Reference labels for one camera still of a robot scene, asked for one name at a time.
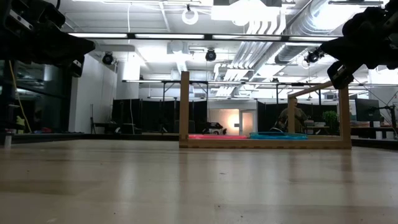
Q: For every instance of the wooden plate shelf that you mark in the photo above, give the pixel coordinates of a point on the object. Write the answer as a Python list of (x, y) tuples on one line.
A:
[(264, 143)]

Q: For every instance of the white door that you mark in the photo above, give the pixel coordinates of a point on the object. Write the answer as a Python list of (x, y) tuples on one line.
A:
[(247, 123)]

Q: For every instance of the white small vehicle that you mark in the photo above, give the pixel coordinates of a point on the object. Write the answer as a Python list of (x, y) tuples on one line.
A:
[(214, 129)]

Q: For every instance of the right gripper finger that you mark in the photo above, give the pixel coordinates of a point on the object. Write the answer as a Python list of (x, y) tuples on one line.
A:
[(345, 48)]

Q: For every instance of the green bushy desk plant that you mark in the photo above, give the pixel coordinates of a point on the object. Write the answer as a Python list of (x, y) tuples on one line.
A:
[(331, 117)]

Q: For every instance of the black computer monitor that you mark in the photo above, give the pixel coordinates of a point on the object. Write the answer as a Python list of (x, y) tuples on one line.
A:
[(368, 110)]

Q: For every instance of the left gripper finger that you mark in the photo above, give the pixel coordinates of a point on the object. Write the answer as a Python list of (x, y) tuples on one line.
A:
[(71, 48)]

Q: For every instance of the black partition screen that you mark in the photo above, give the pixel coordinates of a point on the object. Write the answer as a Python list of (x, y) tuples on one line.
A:
[(270, 115), (149, 115)]

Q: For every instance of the black round hanging camera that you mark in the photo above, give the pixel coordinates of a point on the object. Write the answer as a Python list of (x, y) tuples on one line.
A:
[(107, 58), (313, 56), (211, 55)]

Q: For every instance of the small white cylinder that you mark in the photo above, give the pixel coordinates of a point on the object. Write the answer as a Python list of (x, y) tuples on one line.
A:
[(7, 141)]

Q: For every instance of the background office desk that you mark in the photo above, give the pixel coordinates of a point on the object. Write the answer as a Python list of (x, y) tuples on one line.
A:
[(363, 129)]

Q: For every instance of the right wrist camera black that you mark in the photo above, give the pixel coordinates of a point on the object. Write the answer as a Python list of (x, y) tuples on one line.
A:
[(339, 76)]

